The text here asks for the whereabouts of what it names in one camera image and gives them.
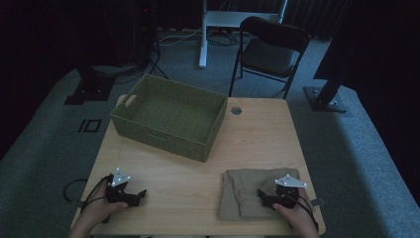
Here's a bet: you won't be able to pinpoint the green woven basket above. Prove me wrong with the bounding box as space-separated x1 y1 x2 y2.
110 73 229 164

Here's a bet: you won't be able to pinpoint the person's right hand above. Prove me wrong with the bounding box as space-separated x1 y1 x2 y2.
271 186 318 229

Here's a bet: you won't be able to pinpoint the black stand with base plate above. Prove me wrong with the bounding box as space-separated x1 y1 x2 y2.
63 63 117 106

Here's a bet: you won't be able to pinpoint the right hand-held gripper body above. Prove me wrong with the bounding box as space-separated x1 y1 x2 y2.
265 174 308 210

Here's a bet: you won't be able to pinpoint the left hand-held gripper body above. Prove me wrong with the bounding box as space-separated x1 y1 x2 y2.
105 168 140 208

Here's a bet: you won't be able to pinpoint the beige pants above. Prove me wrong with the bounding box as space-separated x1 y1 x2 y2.
217 168 313 222

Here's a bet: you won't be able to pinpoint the white desk frame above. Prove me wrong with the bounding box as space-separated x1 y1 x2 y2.
197 0 289 69

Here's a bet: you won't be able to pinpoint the black cable loop on floor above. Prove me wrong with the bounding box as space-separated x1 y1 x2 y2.
62 178 89 203

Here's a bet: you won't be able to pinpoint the person's left hand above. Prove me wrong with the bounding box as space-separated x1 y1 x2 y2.
79 180 130 226

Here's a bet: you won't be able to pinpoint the bundle of floor cables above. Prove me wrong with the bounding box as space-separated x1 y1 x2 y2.
92 28 242 83

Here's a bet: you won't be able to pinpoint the black folding chair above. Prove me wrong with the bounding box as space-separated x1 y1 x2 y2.
228 15 311 100

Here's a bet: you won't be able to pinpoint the black slanted stand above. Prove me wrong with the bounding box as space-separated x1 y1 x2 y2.
302 33 365 114

